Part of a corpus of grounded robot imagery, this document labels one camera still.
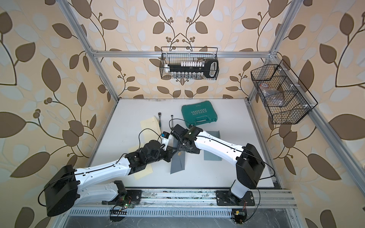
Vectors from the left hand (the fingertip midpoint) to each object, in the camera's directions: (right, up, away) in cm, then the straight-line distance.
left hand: (176, 148), depth 78 cm
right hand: (+5, -1, +4) cm, 6 cm away
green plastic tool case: (+15, +19, +27) cm, 37 cm away
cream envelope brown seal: (-11, +11, -13) cm, 20 cm away
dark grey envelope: (0, -9, +3) cm, 10 cm away
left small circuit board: (-28, -32, -5) cm, 43 cm away
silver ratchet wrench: (-6, +13, +28) cm, 32 cm away
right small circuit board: (+33, -33, -6) cm, 47 cm away
